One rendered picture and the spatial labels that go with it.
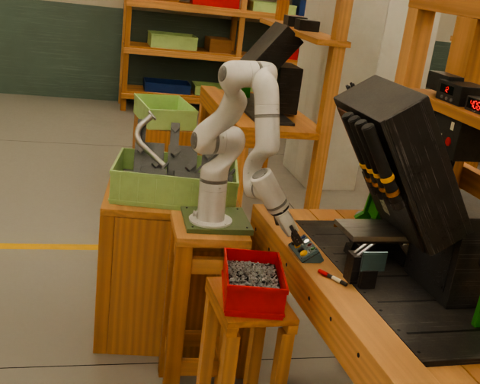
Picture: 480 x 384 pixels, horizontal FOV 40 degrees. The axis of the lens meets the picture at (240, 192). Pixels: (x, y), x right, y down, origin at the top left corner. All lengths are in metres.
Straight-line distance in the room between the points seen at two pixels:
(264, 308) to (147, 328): 1.24
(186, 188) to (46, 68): 6.29
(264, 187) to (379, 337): 0.65
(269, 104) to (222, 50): 6.57
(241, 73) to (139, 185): 0.95
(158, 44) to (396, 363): 7.11
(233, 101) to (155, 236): 0.93
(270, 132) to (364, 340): 0.78
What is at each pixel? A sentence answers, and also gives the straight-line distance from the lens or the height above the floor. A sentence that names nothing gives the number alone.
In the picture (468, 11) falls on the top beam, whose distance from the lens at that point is 2.73.
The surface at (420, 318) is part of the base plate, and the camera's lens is 2.29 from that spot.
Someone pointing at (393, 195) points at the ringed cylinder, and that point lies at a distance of 2.06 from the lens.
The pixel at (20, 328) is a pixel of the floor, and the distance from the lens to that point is 3.72.
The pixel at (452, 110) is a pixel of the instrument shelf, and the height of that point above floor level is 1.53.
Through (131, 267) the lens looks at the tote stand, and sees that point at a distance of 3.25.
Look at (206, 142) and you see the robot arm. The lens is 2.67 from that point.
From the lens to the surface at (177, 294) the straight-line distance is 2.83.
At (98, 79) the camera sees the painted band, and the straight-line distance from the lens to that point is 9.27.
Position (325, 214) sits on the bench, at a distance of 3.12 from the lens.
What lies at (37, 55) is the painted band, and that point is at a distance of 9.23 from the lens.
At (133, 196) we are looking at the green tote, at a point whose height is 0.84.
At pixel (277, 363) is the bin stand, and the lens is 2.40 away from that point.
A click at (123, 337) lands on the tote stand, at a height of 0.10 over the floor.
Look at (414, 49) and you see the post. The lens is 3.06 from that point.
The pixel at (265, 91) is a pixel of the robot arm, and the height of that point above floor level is 1.53.
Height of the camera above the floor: 1.92
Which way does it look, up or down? 19 degrees down
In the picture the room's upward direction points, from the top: 7 degrees clockwise
